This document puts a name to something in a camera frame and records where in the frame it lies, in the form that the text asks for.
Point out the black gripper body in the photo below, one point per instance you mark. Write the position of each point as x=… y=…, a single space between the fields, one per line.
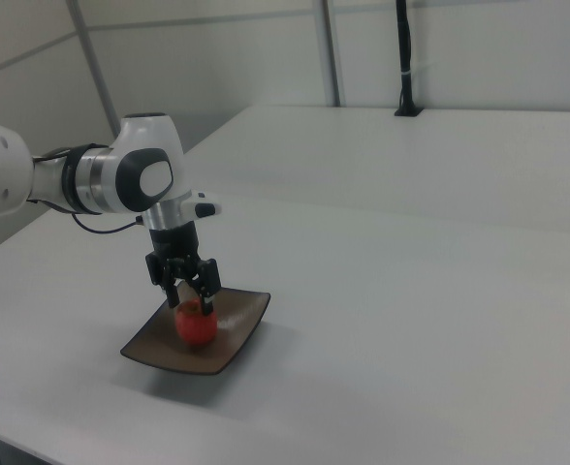
x=176 y=244

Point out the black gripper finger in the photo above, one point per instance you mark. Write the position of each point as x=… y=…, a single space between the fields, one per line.
x=208 y=281
x=172 y=286

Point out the red apple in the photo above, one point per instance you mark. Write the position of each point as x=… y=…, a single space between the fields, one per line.
x=198 y=330

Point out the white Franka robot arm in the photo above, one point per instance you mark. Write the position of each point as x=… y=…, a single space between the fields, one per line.
x=135 y=179

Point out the brown square ceramic plate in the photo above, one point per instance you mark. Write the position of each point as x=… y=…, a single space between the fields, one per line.
x=236 y=324

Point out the black pole with base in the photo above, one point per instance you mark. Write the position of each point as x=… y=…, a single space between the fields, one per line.
x=404 y=58

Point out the grey aluminium partition post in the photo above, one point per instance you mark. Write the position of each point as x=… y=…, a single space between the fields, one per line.
x=331 y=53
x=96 y=72

